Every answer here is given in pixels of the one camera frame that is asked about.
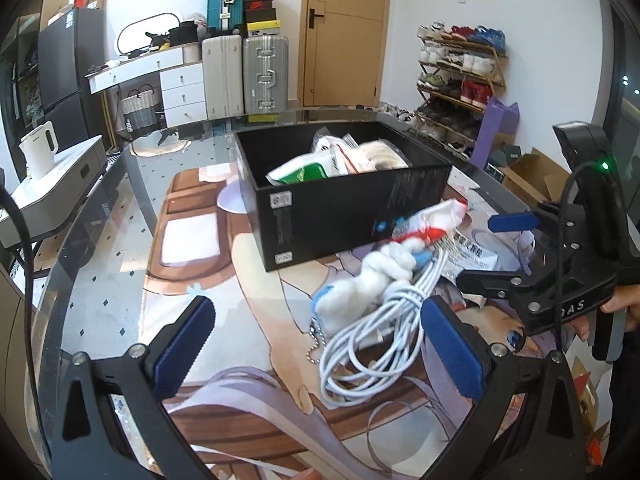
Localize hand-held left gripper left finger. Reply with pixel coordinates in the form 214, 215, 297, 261
60, 295, 217, 480

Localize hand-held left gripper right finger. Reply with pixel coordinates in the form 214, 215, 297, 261
420, 295, 586, 480

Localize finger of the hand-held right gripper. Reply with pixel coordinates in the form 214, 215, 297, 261
489, 202, 571, 244
456, 269, 538, 306

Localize red white plastic bag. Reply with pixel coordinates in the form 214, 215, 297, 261
392, 199, 471, 243

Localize white cable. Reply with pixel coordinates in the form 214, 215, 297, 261
317, 250, 451, 403

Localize white blue plush keychain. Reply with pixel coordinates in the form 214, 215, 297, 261
305, 245, 431, 363

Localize bagged clear tubing coil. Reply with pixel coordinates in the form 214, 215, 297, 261
357, 140, 413, 173

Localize black cardboard box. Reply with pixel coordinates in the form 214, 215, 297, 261
234, 120, 453, 273

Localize green white packet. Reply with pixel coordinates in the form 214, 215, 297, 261
265, 156, 333, 186

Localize person's right hand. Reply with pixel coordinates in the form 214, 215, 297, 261
600, 284, 640, 322

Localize white printed packet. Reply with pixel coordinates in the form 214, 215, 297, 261
442, 230, 501, 286

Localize open cardboard box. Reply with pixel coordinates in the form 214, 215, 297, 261
500, 147, 573, 211

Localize dark green box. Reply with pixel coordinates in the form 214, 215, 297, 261
487, 145, 521, 176

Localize purple paper bag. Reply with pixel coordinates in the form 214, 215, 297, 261
470, 97, 521, 171

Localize loose white shoes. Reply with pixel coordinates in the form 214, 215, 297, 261
377, 102, 418, 123

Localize white tape roll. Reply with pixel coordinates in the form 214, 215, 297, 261
217, 182, 249, 214

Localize shoe rack with shoes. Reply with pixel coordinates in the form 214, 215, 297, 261
415, 22, 507, 143

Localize grey side cabinet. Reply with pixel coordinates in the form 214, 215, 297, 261
0, 135, 108, 248

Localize white floor rug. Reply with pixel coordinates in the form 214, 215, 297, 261
125, 132, 191, 158

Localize white electric kettle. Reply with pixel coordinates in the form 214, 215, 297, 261
19, 121, 58, 181

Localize wicker basket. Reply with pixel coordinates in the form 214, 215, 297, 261
119, 84, 158, 133

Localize wooden door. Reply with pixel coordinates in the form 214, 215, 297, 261
297, 0, 392, 109

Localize white vanity desk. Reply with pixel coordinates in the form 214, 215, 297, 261
85, 42, 208, 128

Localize white suitcase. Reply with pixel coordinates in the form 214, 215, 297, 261
201, 35, 246, 121

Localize silver suitcase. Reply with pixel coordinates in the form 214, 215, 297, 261
242, 35, 290, 115

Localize dark grey refrigerator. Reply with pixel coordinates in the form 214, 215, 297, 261
37, 7, 106, 146

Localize tall black cabinet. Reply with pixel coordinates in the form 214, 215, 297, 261
0, 5, 48, 176

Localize oval vanity mirror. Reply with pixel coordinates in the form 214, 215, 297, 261
116, 10, 183, 58

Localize grey white plush toy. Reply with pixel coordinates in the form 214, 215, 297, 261
187, 10, 208, 41

